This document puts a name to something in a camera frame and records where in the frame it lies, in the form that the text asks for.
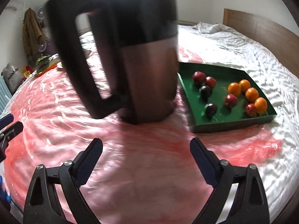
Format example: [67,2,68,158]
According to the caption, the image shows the red plum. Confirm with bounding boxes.
[245,103,258,117]
[192,71,206,84]
[205,76,217,89]
[224,94,238,109]

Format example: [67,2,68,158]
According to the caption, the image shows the dark purple plum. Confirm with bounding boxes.
[205,103,217,118]

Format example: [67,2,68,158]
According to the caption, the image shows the orange mandarin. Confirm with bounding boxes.
[245,87,259,103]
[228,83,241,97]
[239,79,251,93]
[254,97,268,115]

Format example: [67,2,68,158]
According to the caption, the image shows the blue gloved left hand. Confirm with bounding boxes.
[0,175,11,211]

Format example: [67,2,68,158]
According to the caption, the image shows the light blue plastic crate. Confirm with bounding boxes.
[0,76,12,113]

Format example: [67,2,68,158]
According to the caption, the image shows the grey printed bag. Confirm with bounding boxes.
[1,63,25,95]

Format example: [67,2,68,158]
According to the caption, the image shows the white quilted bed duvet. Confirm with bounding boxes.
[179,23,298,220]

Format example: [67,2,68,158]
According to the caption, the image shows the yellow red snack package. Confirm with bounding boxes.
[21,66,33,78]

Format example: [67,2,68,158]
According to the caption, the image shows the green leafy vegetable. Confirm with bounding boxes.
[36,55,55,73]

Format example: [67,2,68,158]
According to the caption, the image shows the orange rimmed plate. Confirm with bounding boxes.
[36,59,61,77]

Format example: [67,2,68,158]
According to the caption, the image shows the brown hanging jacket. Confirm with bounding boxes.
[22,8,46,64]

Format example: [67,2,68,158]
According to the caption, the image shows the purple storage bin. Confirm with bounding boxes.
[45,39,58,55]

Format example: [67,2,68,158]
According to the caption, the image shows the green rectangular tray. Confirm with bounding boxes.
[178,62,277,133]

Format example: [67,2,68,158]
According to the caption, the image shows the wooden headboard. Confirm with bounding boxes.
[223,8,298,76]

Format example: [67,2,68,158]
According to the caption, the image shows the black steel electric kettle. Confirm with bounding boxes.
[45,0,179,124]

